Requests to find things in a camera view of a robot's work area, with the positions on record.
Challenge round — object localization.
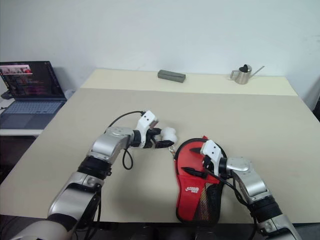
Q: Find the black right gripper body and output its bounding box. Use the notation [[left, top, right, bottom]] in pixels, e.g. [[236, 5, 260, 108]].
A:
[[200, 154, 216, 180]]

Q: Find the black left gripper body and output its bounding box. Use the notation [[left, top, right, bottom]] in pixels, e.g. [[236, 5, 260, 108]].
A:
[[144, 129, 158, 150]]

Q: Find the red black paddle case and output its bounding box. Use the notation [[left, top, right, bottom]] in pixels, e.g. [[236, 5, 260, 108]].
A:
[[168, 135, 229, 223]]

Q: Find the white ping pong ball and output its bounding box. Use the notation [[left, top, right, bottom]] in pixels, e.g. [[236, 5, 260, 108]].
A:
[[159, 126, 179, 145]]

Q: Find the grey rectangular block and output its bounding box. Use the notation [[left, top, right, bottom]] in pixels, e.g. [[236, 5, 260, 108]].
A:
[[157, 69, 187, 84]]

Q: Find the steel watering can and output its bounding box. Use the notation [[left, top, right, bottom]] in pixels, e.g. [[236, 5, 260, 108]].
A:
[[229, 64, 266, 85]]

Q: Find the blue open laptop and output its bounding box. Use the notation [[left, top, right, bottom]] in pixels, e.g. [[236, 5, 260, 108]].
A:
[[0, 60, 68, 130]]

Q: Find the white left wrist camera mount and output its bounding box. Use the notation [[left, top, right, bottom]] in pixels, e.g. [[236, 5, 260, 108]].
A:
[[136, 109, 161, 150]]

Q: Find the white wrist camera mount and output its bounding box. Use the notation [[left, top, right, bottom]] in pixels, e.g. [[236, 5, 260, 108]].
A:
[[136, 109, 161, 150], [200, 139, 223, 176]]

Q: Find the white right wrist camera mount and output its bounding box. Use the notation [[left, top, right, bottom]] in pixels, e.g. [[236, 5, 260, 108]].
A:
[[200, 139, 223, 176]]

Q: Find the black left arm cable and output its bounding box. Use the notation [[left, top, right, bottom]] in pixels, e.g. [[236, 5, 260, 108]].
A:
[[109, 111, 145, 171]]

